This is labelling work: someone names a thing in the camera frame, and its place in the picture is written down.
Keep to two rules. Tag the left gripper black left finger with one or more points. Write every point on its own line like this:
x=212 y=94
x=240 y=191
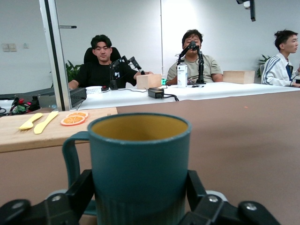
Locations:
x=58 y=208

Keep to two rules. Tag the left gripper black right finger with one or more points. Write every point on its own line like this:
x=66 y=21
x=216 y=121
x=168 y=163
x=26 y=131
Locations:
x=218 y=213

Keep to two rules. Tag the wooden cutting board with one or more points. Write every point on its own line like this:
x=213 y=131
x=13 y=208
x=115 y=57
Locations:
x=47 y=138

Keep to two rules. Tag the yellow plastic knife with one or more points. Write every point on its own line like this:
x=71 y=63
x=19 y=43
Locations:
x=44 y=124

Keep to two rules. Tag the orange slice toy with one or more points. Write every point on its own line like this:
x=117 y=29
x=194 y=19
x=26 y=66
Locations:
x=78 y=114
x=73 y=120

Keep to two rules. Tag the yellow plastic fork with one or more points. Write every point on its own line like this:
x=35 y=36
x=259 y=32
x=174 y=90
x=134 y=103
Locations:
x=28 y=123

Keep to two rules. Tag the black metal box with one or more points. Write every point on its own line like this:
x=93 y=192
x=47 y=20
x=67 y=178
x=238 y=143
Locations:
x=78 y=97

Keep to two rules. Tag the white table sheet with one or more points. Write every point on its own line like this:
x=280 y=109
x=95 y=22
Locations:
x=234 y=90

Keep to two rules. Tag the red emergency stop button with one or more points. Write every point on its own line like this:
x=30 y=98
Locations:
x=105 y=88

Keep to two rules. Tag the black power adapter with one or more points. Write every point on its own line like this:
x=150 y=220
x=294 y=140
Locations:
x=155 y=92

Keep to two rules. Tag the light wooden block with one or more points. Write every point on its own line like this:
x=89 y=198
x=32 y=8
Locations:
x=239 y=77
x=148 y=81

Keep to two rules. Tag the green potted plant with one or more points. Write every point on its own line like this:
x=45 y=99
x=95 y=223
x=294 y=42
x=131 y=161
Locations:
x=263 y=63
x=72 y=70

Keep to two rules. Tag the clear water bottle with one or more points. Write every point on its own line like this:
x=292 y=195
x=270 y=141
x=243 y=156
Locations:
x=182 y=77

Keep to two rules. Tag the man in black shirt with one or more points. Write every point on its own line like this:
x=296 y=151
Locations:
x=98 y=72

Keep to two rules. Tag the small green display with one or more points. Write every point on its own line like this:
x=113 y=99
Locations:
x=163 y=82

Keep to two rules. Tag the man in beige shirt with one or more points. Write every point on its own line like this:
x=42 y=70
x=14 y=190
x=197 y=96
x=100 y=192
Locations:
x=211 y=68

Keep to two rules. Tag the man in striped white jacket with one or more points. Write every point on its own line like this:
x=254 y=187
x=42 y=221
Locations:
x=275 y=70

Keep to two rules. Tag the black office chair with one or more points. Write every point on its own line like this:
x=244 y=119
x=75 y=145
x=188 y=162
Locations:
x=116 y=54

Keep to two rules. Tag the thin white pole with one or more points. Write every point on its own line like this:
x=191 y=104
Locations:
x=161 y=35

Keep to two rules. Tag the aluminium vertical post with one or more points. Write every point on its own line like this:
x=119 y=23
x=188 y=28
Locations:
x=56 y=58

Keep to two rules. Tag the white wall switch panel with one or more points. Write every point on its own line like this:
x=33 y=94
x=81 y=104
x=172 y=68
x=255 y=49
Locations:
x=9 y=47

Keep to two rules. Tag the dark wall bar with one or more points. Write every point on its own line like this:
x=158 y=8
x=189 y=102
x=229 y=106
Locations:
x=68 y=27

